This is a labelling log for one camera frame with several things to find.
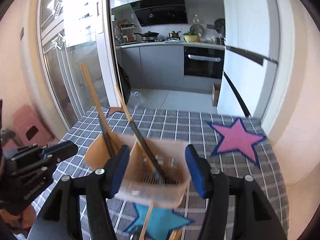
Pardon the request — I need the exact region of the cooking pot on stove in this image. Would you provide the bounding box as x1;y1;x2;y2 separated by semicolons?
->
168;31;181;40

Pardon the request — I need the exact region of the cardboard box on floor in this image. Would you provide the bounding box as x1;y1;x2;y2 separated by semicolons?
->
212;84;221;107

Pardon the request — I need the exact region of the pink plastic stool stack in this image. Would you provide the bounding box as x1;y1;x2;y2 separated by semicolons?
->
1;105;55;151

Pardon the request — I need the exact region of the black wok on stove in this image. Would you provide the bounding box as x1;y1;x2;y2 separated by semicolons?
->
134;31;159;42

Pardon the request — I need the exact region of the white refrigerator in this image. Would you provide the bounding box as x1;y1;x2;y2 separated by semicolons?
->
217;0;280;118

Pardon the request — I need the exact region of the wooden chopstick crossing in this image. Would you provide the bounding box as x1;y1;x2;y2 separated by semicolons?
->
139;202;154;240

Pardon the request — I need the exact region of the white plastic utensil holder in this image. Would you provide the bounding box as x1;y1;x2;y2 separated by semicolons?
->
83;132;192;209

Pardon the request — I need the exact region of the wooden chopstick long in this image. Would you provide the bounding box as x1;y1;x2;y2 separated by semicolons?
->
115;85;152;170

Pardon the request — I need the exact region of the grey checkered star tablecloth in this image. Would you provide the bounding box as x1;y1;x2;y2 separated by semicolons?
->
32;107;289;239

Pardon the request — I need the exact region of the glass sliding door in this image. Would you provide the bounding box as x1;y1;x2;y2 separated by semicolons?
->
37;0;119;128

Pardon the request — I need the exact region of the person left hand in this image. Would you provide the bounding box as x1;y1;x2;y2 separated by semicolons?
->
1;205;36;229

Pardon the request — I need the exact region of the yellow bowl with greens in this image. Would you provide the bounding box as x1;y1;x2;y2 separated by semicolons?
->
183;31;200;43

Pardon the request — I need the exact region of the black built-in oven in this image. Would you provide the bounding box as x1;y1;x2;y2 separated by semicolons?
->
184;47;225;79

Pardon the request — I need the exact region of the black range hood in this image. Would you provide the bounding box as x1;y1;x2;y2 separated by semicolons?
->
130;0;188;27

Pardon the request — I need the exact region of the black handled utensil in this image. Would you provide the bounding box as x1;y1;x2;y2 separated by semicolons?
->
129;120;168;184

